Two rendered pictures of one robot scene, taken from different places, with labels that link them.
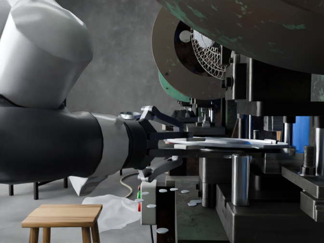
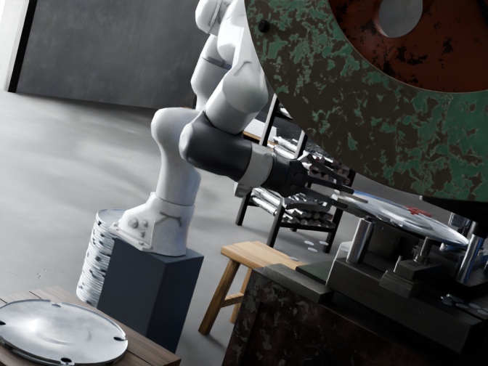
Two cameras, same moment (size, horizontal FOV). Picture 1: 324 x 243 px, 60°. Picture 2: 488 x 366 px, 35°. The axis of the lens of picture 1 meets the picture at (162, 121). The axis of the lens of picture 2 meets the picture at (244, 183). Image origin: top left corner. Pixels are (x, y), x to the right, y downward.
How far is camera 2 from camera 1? 122 cm
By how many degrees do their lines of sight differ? 32
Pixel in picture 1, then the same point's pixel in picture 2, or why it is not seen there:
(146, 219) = not seen: hidden behind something
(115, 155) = (255, 174)
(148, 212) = not seen: hidden behind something
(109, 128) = (257, 157)
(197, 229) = (322, 271)
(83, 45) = (253, 104)
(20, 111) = (210, 131)
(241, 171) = (359, 232)
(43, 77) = (228, 116)
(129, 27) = not seen: outside the picture
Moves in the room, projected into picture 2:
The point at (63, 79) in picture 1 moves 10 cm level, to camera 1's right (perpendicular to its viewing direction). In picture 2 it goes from (239, 120) to (280, 136)
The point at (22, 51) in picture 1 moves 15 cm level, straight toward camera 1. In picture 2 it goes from (221, 100) to (206, 105)
